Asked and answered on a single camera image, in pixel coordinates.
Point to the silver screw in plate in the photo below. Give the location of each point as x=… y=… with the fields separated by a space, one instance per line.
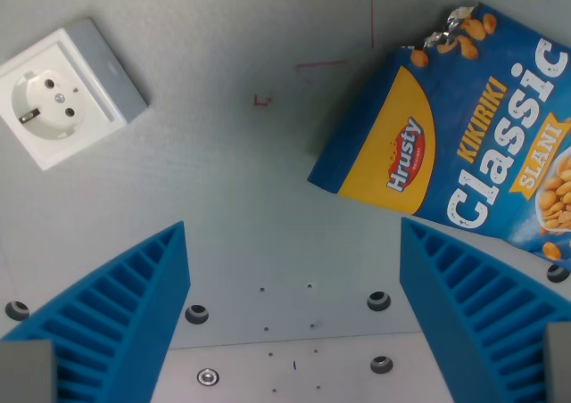
x=207 y=377

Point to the blue Hrusty Classic peanut bag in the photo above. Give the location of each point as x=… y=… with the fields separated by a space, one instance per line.
x=459 y=126

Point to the white and grey wall socket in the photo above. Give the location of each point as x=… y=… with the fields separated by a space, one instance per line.
x=67 y=93

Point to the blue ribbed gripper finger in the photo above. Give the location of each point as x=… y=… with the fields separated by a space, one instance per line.
x=482 y=318
x=111 y=314

